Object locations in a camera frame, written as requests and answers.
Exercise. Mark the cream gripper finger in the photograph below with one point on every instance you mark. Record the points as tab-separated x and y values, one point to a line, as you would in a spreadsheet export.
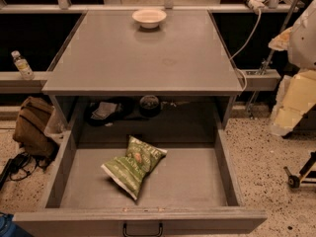
295	97

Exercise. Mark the green jalapeno chip bag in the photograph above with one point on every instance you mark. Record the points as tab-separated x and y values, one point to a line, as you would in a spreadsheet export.
130	170

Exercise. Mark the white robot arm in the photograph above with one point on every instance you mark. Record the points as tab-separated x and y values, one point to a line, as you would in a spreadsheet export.
301	46

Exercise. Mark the grey open drawer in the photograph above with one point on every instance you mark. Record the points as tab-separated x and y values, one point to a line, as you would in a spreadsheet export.
193	191

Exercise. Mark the dark round container under counter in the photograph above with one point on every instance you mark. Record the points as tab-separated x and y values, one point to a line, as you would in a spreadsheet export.
149	106

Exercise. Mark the grey counter cabinet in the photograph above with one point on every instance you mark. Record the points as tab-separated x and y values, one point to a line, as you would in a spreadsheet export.
110	55

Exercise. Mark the black wheeled cart leg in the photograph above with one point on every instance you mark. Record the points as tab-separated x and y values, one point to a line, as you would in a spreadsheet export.
306	174

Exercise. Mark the white ceramic bowl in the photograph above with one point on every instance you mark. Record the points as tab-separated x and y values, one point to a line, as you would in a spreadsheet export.
149	18

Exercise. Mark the dark cloth with paper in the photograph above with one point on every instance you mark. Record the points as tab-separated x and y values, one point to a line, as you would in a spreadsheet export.
108	111

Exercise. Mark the brown canvas backpack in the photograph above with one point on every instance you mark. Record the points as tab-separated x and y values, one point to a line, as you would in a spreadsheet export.
31	123

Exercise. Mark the clear plastic water bottle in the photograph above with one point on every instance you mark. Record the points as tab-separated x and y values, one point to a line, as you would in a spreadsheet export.
22	65

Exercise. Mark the black drawer handle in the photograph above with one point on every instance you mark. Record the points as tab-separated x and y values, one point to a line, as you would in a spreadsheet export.
142	230

